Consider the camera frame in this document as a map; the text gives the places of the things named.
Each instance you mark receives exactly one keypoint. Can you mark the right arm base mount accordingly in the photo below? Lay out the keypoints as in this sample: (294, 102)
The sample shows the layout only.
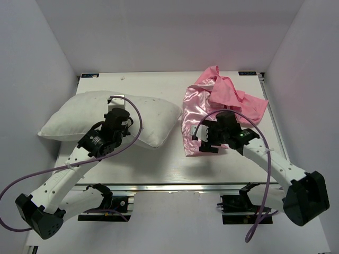
(235, 206)

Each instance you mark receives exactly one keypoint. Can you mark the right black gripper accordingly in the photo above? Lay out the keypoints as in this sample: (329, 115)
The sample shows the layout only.
(205, 146)

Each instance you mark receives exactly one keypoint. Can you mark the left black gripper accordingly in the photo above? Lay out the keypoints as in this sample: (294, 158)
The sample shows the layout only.
(125, 132)

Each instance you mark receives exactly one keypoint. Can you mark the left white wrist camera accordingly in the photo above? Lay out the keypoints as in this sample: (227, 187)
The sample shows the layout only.
(116, 101)

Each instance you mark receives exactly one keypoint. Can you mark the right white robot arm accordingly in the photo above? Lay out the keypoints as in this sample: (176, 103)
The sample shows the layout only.
(302, 196)

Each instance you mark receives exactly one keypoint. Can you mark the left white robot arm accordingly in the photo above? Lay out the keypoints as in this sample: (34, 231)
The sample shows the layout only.
(48, 207)

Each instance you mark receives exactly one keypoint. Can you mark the pink pillowcase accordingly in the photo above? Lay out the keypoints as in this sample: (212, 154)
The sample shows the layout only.
(212, 92)

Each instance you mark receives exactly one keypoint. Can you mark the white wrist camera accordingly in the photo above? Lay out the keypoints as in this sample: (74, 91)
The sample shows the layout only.
(199, 132)
(116, 101)

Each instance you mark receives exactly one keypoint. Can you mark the blue corner label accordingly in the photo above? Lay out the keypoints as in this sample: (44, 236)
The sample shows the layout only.
(94, 75)
(247, 73)

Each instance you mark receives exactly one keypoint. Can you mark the left blue corner label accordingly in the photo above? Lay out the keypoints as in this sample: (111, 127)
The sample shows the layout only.
(94, 75)

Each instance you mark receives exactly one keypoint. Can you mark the right blue corner label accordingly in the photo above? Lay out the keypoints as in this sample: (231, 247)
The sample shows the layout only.
(247, 73)

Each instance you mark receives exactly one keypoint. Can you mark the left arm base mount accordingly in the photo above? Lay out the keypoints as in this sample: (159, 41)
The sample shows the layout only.
(113, 208)

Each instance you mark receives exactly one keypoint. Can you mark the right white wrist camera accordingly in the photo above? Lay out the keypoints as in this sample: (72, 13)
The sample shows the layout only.
(199, 132)

